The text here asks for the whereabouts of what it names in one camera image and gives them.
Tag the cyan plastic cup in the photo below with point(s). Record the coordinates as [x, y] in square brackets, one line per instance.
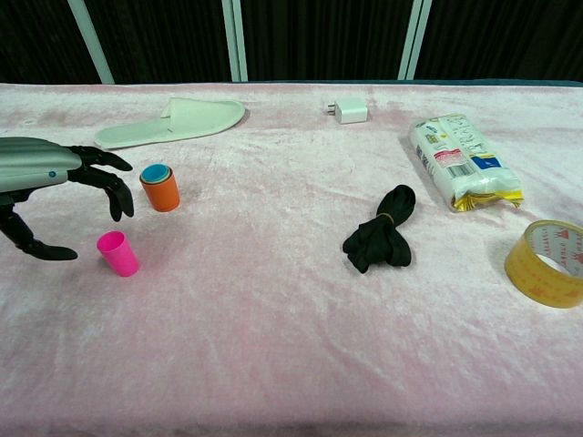
[154, 173]

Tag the yellow packing tape roll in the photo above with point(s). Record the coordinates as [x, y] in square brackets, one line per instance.
[533, 277]

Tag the teal table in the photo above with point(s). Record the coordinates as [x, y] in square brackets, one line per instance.
[410, 82]

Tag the pink velvet table cloth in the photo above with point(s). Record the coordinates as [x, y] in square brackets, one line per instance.
[291, 318]

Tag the orange plastic cup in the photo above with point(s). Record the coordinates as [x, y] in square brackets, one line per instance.
[163, 198]

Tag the pink plastic cup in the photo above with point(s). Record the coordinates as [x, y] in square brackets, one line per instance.
[119, 257]

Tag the white metal frame post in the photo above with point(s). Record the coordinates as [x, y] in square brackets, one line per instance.
[93, 45]
[413, 41]
[236, 41]

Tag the black pleated curtain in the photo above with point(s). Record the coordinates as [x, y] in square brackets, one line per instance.
[319, 41]

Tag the white usb wall charger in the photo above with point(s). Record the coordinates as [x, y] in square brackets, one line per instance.
[350, 110]

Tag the yellow plastic cup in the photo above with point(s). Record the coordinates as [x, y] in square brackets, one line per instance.
[170, 175]

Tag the white disposable slipper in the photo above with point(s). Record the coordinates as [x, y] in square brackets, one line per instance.
[191, 120]

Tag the white snack packet yellow end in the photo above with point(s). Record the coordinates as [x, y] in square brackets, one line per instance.
[464, 164]

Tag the black rolled cloth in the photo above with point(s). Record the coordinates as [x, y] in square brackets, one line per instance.
[378, 241]

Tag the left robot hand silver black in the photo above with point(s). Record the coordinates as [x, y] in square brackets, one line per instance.
[32, 164]

